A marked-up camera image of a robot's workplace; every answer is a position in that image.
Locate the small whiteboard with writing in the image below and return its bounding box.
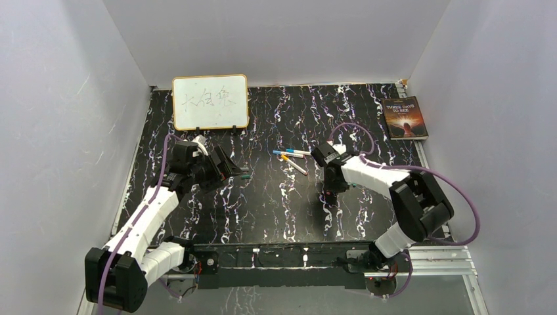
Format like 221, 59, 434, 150
171, 74, 250, 131

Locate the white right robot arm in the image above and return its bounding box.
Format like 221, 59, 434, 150
311, 143, 454, 272

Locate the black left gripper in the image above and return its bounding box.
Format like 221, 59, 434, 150
189, 147, 242, 194

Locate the light blue capped marker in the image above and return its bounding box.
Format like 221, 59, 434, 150
286, 149, 311, 156

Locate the aluminium frame rail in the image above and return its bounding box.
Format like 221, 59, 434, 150
86, 245, 478, 280

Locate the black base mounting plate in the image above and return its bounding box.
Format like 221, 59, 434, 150
192, 241, 369, 289

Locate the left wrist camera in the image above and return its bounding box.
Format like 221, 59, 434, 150
192, 135, 209, 158

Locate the yellow capped marker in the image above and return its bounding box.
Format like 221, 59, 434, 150
281, 154, 308, 176

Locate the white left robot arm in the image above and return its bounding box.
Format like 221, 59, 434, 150
85, 136, 245, 312

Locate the dark paperback book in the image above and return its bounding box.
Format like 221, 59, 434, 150
382, 96, 429, 140

